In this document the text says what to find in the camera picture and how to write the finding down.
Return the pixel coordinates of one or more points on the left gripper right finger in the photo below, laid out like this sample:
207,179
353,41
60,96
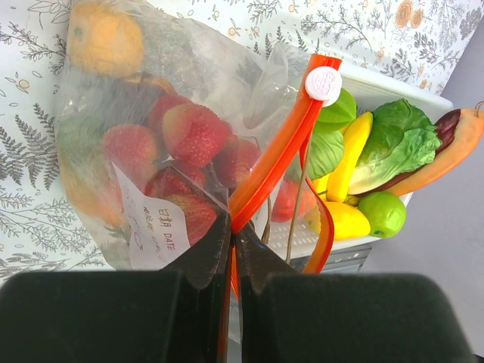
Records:
287,316

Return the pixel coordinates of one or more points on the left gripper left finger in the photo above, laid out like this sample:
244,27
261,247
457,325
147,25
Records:
176,314

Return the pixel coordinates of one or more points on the orange red pepper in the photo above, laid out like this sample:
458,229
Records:
86,199

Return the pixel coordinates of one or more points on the clear zip bag orange zipper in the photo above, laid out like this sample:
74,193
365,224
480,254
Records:
275,99

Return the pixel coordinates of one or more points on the red lychee bunch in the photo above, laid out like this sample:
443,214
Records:
169,160

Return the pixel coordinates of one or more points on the yellow green mango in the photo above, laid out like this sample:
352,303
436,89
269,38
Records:
105,41

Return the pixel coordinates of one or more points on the yellow mango in basket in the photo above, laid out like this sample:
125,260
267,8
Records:
349,222

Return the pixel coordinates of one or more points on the yellow banana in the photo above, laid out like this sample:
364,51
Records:
355,137

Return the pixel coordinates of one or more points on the green apple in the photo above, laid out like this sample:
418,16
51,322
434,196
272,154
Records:
385,212

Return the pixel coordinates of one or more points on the green cabbage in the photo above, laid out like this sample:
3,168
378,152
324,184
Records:
325,153

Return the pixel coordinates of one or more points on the green starfruit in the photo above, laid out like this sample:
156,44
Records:
338,115

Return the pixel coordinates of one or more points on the green lettuce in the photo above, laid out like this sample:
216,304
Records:
402,139

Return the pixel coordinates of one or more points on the orange papaya slice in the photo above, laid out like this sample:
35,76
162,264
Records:
460,131

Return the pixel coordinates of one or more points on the floral tablecloth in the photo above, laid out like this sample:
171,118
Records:
418,42

